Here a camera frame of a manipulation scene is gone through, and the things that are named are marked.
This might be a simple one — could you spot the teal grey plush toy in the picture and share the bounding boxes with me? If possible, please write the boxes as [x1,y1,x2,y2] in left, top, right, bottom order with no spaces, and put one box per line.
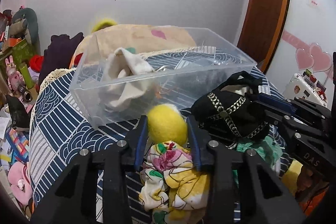
[9,8,39,45]

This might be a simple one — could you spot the pink neck pillow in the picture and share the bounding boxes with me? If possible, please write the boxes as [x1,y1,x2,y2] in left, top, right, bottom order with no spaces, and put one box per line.
[7,161,33,205]

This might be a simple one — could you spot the green cardboard box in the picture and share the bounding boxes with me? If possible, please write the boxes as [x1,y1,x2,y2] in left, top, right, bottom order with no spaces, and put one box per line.
[4,39,37,66]

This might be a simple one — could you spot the yellow floral fabric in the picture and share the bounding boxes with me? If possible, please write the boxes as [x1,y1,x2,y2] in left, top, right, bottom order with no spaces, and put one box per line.
[139,141,210,223]

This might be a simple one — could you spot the green cylinder bottle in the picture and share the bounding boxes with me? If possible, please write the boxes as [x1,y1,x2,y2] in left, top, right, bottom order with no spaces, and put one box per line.
[19,63,34,89]

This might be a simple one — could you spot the colourful block puzzle box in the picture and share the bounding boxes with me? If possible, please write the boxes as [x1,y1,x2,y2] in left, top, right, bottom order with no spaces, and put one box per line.
[5,128,30,164]

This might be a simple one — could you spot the black pouch with chain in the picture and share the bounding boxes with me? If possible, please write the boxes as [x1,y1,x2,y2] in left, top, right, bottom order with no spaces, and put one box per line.
[191,71,269,147]

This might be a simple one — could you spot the dark purple garment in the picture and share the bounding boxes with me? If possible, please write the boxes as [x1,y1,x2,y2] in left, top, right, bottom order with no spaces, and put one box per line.
[39,32,84,85]

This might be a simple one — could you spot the beige patterned quilt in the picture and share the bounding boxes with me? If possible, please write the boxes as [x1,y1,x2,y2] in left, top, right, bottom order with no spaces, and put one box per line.
[70,24,196,67]

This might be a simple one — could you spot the yellow felt ball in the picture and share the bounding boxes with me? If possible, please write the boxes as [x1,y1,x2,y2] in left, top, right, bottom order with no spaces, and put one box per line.
[147,103,188,146]

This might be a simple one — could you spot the yellow fluffy plush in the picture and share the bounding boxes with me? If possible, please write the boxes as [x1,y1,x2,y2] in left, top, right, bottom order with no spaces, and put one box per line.
[91,18,118,33]

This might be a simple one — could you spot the green knitted cloth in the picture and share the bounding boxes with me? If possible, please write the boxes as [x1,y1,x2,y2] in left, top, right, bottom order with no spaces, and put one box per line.
[235,135,283,175]

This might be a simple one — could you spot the pink heart wall stickers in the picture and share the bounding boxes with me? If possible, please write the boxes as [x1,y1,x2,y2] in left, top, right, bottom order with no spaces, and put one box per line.
[295,43,333,73]

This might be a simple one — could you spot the white cloth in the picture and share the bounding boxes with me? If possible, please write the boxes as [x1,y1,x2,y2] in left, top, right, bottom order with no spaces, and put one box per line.
[98,48,154,112]

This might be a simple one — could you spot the clear plastic storage box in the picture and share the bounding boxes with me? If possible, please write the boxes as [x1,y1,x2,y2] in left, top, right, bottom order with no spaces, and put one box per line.
[70,28,256,127]

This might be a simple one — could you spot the blue white patterned tablecloth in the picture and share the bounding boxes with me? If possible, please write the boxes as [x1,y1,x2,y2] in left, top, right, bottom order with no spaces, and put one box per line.
[28,45,297,224]

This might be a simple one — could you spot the red plush item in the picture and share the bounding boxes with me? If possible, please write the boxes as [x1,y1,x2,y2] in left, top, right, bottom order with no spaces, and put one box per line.
[29,55,44,73]

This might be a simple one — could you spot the pink rabbit toy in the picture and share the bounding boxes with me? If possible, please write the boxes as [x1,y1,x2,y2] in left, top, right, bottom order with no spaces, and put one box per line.
[5,55,25,94]

